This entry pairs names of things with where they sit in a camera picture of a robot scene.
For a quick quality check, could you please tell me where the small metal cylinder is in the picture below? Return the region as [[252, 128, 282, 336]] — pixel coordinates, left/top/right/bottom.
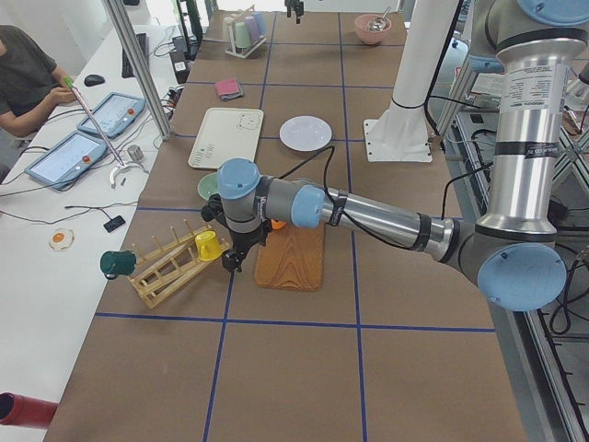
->
[[127, 145, 144, 162]]

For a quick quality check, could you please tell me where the aluminium frame post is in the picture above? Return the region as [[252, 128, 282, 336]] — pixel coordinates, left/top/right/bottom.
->
[[103, 0, 171, 141]]

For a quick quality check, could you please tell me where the small black device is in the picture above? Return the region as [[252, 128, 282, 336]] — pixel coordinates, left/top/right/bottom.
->
[[103, 215, 126, 233]]

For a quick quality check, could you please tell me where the far teach pendant tablet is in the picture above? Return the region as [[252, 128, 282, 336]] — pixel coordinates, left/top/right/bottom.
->
[[92, 92, 145, 139]]

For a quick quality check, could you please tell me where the wooden cup rack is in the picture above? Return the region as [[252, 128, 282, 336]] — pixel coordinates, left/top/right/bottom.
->
[[127, 219, 229, 308]]

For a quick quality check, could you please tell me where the fried egg toy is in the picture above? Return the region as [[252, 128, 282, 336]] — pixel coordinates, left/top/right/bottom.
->
[[49, 228, 75, 251]]

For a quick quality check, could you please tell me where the dark green cup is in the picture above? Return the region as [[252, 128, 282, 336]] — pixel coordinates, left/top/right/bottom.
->
[[99, 250, 137, 280]]

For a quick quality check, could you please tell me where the seated person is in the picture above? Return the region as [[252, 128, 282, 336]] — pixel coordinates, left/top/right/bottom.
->
[[1, 25, 77, 138]]

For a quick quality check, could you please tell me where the light blue cup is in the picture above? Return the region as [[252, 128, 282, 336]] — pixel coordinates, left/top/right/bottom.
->
[[252, 11, 266, 36]]

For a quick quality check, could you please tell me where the green bowl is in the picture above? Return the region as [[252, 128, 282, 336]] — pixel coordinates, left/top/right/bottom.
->
[[197, 172, 218, 201]]

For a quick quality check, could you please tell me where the orange fruit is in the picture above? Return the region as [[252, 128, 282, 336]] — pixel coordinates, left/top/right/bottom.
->
[[271, 220, 286, 229]]

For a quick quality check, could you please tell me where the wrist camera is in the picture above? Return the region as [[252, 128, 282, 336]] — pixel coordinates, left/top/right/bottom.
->
[[201, 193, 227, 227]]

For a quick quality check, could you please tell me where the metal scoop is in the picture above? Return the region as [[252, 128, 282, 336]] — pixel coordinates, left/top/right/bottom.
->
[[367, 6, 391, 32]]

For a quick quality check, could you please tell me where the light green cup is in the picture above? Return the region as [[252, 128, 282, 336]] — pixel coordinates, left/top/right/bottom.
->
[[235, 21, 251, 51]]

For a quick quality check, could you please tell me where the lilac cup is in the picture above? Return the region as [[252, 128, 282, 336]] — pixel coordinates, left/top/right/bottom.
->
[[244, 15, 261, 43]]

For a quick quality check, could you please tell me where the black computer mouse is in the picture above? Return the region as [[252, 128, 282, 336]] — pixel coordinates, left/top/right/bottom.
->
[[84, 74, 105, 87]]

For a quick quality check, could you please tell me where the cream bear tray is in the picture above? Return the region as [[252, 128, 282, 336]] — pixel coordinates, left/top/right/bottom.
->
[[187, 107, 264, 169]]

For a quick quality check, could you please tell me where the brown wooden tray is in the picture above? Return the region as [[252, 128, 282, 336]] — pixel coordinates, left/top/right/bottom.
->
[[254, 223, 325, 292]]

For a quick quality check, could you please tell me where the red cylinder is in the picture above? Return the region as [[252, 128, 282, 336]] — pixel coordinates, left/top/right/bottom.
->
[[1, 392, 58, 429]]

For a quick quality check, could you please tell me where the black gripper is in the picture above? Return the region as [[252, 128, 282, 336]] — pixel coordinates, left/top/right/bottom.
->
[[222, 220, 270, 273], [284, 0, 303, 14]]

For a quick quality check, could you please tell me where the pink folded cloth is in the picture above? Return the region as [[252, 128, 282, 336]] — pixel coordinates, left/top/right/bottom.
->
[[214, 78, 244, 101]]

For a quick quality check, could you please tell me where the white ridged plate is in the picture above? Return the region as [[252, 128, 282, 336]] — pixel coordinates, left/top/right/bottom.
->
[[279, 115, 332, 152]]

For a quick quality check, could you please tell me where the teach pendant tablet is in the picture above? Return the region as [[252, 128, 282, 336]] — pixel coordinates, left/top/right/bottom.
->
[[92, 92, 145, 139], [25, 131, 107, 190]]

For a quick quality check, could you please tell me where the yellow cup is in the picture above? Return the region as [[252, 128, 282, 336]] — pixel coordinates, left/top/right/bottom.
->
[[195, 230, 223, 262]]

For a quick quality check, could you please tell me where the black keyboard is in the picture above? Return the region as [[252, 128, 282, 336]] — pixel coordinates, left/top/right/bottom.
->
[[121, 32, 150, 78]]

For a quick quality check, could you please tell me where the pink bowl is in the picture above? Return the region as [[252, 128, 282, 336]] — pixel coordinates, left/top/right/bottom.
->
[[354, 14, 392, 45]]

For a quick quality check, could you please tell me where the near teach pendant tablet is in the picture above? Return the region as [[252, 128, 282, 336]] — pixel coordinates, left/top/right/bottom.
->
[[25, 131, 107, 190]]

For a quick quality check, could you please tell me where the white wire cup rack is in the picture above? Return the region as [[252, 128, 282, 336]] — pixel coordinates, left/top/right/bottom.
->
[[223, 6, 267, 59]]

